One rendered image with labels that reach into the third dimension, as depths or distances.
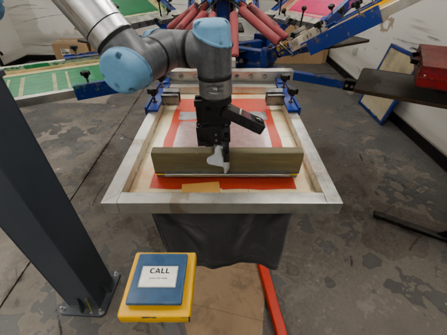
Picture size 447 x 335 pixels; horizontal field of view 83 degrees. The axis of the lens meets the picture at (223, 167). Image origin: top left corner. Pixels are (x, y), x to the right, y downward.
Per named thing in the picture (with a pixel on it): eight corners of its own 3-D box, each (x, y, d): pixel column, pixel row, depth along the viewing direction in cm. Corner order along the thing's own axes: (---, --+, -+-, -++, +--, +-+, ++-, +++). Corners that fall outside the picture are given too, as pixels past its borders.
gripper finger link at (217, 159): (208, 173, 70) (205, 142, 65) (229, 172, 70) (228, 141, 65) (207, 179, 67) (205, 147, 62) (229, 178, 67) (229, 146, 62)
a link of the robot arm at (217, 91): (231, 70, 58) (232, 83, 52) (231, 90, 61) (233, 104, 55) (199, 72, 58) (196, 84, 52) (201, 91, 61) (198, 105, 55)
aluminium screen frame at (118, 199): (338, 214, 63) (343, 203, 60) (104, 213, 63) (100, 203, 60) (282, 92, 124) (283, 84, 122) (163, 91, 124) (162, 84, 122)
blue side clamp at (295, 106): (298, 123, 101) (301, 108, 97) (285, 123, 101) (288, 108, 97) (284, 94, 125) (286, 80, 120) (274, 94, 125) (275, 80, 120)
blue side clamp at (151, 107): (159, 123, 101) (157, 107, 97) (147, 123, 101) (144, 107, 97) (171, 94, 125) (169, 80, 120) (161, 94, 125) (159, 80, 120)
